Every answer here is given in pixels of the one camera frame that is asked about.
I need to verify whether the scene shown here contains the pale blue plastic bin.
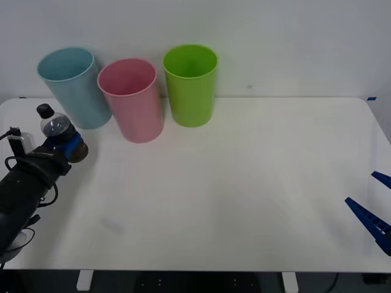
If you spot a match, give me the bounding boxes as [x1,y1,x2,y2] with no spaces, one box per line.
[37,46,113,130]

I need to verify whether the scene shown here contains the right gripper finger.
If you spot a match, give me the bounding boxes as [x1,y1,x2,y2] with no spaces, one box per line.
[345,197,391,257]
[371,170,391,190]

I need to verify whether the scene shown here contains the dark drink plastic bottle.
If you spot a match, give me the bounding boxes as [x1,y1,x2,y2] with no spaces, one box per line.
[36,103,89,164]

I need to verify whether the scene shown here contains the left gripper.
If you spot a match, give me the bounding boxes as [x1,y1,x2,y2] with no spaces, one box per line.
[18,132,84,187]

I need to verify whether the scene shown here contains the pink plastic bin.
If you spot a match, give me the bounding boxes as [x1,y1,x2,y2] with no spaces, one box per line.
[97,57,166,144]

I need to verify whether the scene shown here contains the white table leg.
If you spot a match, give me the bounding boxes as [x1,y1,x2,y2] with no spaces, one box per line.
[281,271,299,293]
[76,270,93,291]

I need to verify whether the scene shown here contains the green plastic bin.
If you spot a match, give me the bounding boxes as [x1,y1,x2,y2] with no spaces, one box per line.
[162,43,219,128]

